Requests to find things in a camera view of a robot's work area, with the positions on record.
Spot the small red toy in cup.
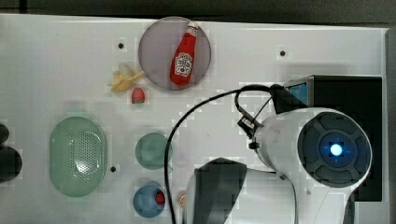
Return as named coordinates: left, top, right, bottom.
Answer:
left=155, top=190, right=165, bottom=205

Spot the upper black cylinder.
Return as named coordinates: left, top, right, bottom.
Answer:
left=0, top=124, right=9, bottom=144

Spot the peeled toy banana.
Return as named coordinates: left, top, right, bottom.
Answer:
left=107, top=63, right=145, bottom=92

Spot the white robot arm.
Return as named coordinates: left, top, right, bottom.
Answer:
left=182, top=84, right=373, bottom=224

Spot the blue cup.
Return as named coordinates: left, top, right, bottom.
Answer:
left=133, top=182, right=165, bottom=218

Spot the orange slice toy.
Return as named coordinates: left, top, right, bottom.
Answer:
left=178, top=191, right=187, bottom=209

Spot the red toy strawberry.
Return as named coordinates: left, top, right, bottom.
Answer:
left=131, top=88, right=146, bottom=104

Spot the grey round plate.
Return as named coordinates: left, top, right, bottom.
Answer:
left=138, top=17, right=211, bottom=91

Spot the black toaster oven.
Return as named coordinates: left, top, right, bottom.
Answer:
left=285, top=75, right=382, bottom=202

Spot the red ketchup bottle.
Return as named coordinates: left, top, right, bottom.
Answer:
left=169, top=21, right=198, bottom=87

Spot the green cup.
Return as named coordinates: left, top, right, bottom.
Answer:
left=135, top=133, right=168, bottom=170

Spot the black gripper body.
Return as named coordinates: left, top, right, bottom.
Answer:
left=269, top=84, right=304, bottom=114

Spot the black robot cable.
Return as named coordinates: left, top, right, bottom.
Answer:
left=163, top=84, right=275, bottom=224

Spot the green perforated colander basket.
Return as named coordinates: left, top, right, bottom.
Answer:
left=49, top=117, right=107, bottom=198

